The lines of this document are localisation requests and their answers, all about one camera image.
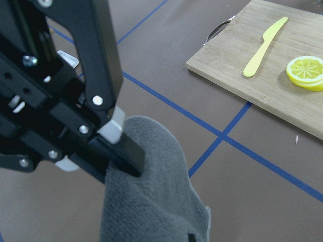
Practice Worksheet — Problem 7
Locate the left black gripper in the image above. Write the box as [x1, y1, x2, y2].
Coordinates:
[1, 1, 123, 172]

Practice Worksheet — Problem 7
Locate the grey cleaning cloth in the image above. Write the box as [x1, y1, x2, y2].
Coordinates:
[99, 116, 211, 241]

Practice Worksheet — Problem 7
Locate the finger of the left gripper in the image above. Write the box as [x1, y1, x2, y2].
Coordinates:
[55, 141, 115, 183]
[97, 106, 145, 176]

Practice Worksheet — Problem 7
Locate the wooden cutting board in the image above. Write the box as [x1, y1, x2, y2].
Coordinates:
[186, 1, 322, 138]

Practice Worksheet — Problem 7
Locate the yellow plastic knife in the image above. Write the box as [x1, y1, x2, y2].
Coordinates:
[242, 17, 288, 77]

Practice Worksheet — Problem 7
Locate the yellow lemon slice toy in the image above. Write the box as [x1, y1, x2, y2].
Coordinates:
[286, 56, 322, 92]

